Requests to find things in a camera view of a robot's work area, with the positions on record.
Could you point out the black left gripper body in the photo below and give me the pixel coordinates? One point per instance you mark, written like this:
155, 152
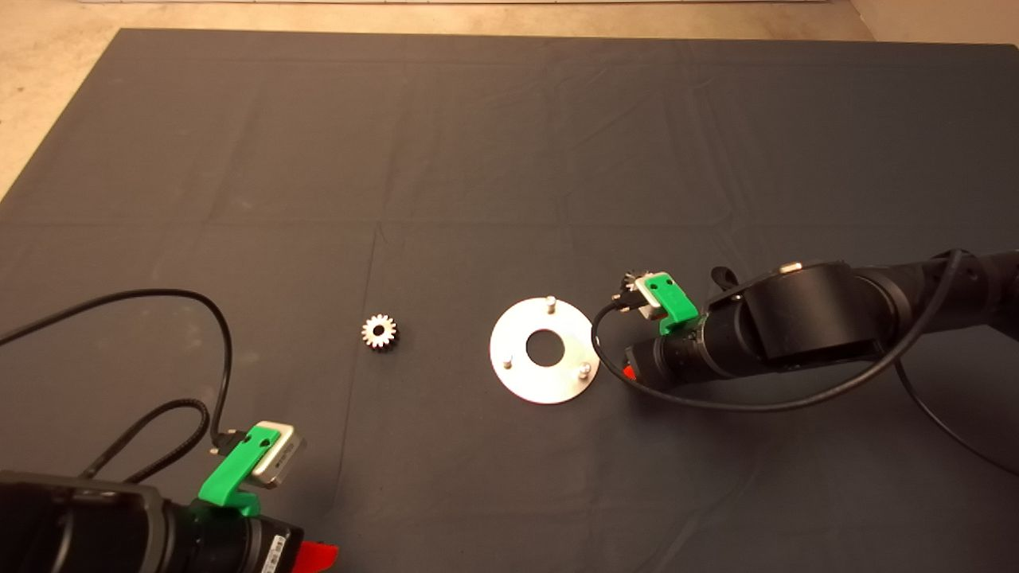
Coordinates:
239, 545

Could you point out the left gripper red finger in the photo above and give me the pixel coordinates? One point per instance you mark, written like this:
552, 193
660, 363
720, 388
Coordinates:
317, 559

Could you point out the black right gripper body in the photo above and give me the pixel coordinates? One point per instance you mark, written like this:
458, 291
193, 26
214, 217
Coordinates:
673, 354

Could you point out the steel planetary gear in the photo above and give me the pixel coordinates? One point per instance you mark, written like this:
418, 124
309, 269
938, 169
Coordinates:
631, 280
370, 336

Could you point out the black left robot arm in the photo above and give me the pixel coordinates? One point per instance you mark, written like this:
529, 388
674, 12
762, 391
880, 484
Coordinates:
64, 533

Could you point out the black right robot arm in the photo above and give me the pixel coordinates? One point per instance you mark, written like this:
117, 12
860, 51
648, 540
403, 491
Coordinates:
812, 314

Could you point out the round metal carrier plate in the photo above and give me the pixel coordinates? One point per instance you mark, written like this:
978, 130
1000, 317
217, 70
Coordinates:
557, 386

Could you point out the dark grey table cloth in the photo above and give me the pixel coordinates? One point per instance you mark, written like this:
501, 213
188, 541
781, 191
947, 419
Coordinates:
478, 159

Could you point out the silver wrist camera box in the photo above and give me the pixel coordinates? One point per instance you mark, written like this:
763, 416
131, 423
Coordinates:
283, 461
649, 309

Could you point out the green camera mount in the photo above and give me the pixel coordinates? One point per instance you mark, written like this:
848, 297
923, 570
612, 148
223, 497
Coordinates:
673, 298
231, 477

